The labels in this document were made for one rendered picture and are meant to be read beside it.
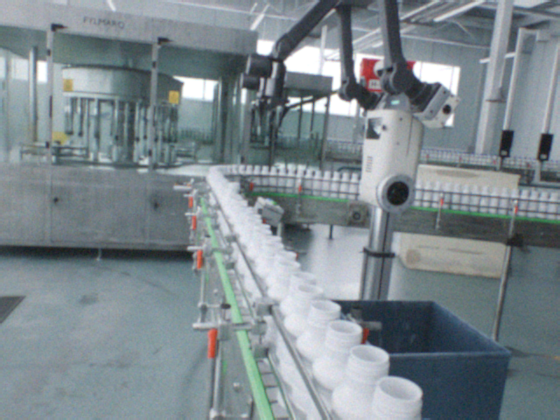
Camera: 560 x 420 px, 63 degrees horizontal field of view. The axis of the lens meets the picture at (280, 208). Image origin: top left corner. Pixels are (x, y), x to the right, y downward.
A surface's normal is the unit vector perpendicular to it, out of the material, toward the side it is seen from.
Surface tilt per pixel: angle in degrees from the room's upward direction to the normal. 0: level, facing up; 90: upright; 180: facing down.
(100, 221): 90
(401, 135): 90
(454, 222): 90
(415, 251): 90
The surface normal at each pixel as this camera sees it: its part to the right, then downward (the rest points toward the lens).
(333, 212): -0.10, 0.15
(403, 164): 0.19, 0.35
